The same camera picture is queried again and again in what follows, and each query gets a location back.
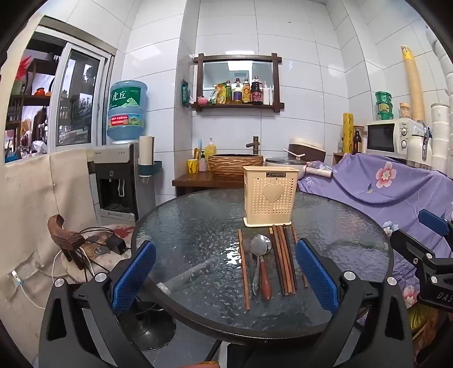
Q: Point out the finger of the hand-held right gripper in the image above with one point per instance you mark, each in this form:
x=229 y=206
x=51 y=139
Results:
x=435 y=223
x=412 y=247

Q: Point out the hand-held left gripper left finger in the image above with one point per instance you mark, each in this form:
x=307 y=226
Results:
x=134 y=272

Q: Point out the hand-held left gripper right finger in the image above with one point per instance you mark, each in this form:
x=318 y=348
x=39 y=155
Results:
x=315 y=279

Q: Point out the all-metal spoon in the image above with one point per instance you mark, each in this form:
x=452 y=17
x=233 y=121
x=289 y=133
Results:
x=255 y=279

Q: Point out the cream plastic utensil holder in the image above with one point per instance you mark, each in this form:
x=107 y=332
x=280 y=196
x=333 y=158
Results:
x=270 y=198

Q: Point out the black power adapter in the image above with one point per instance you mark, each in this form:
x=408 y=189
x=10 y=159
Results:
x=116 y=245

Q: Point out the wooden chair with cushion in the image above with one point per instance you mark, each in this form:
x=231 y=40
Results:
x=116 y=230

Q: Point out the brown wooden chair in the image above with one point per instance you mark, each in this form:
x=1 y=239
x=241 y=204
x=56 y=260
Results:
x=65 y=240

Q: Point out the white thermos kettle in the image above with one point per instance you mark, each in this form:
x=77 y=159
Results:
x=419 y=148

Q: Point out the purple floral cloth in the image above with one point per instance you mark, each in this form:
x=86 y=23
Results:
x=354 y=191

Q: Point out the stack of white paper rolls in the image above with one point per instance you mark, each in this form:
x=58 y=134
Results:
x=440 y=134

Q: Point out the grey water dispenser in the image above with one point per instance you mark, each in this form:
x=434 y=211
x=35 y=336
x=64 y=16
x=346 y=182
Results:
x=113 y=184

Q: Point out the white microwave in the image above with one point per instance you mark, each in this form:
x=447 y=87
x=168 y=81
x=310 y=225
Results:
x=384 y=138

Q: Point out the white lint roller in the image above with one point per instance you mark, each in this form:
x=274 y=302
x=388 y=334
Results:
x=320 y=172

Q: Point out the wooden washstand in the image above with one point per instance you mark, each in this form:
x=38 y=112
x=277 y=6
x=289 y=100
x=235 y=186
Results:
x=198 y=182

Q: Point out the brown glass bottle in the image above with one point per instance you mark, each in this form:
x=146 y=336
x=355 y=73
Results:
x=357 y=143

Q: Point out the small lidded jar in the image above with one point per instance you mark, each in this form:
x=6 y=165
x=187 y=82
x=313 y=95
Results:
x=405 y=110

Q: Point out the small wooden box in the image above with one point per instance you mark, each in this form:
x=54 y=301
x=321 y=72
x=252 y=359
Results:
x=338 y=158

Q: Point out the white pot with lid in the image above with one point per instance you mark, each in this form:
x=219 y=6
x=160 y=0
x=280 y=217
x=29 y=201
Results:
x=283 y=163

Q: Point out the yellow mug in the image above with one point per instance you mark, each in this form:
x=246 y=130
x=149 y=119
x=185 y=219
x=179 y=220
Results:
x=192 y=166

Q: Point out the white cup dispenser tube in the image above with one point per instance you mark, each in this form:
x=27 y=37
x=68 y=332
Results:
x=146 y=152

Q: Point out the beige cloth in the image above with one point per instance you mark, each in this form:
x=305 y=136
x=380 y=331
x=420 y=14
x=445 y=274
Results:
x=28 y=212

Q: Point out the small clear bottle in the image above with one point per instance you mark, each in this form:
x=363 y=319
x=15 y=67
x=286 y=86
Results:
x=340 y=145

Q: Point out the yellow film roll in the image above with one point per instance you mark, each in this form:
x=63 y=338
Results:
x=348 y=134

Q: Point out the white rice paddle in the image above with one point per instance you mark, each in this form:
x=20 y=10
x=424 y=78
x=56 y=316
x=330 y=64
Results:
x=293 y=153

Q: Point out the white brown rice cooker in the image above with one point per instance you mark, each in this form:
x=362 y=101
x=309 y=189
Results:
x=308 y=147

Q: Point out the tall paper cup stack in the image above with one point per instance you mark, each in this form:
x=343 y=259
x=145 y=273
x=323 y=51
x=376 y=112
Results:
x=413 y=85

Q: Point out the woven basin sink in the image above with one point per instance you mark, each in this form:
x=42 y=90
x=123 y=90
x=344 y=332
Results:
x=233 y=165

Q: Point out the blue toothbrush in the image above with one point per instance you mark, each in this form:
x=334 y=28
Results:
x=200 y=147

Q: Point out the yellow soap bottle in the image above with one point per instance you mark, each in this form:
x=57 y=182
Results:
x=211 y=148

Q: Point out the brass faucet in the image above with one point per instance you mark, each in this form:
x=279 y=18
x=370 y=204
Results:
x=254 y=144

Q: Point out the blue water jug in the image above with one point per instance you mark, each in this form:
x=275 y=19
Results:
x=126 y=113

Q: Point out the sliding glass window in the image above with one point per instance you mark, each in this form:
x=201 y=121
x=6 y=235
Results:
x=78 y=99

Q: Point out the small pink cup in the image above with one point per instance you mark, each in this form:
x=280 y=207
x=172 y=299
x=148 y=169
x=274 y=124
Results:
x=202 y=100

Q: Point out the green hanging packet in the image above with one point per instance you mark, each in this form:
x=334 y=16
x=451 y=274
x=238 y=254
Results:
x=186 y=93

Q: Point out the white plastic bottle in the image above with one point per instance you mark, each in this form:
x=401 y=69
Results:
x=269 y=95

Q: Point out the yellow seasoning packet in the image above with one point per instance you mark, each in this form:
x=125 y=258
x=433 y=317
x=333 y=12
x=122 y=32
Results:
x=218 y=95

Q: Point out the yellow label bottle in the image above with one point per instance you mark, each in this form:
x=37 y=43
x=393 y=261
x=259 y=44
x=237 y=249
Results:
x=246 y=92

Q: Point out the green oil bottle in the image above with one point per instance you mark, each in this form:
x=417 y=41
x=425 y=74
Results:
x=228 y=93

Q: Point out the purple label bottle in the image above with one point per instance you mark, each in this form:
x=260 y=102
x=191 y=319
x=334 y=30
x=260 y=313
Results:
x=237 y=92

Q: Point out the wooden framed mirror shelf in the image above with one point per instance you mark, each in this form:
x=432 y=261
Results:
x=237 y=70

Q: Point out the black table pedestal base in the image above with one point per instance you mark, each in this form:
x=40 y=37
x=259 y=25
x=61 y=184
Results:
x=148 y=329

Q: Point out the teal wall holder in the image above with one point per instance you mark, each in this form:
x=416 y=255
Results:
x=150 y=169

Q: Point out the white wall socket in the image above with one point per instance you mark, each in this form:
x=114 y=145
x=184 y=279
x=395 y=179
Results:
x=23 y=272

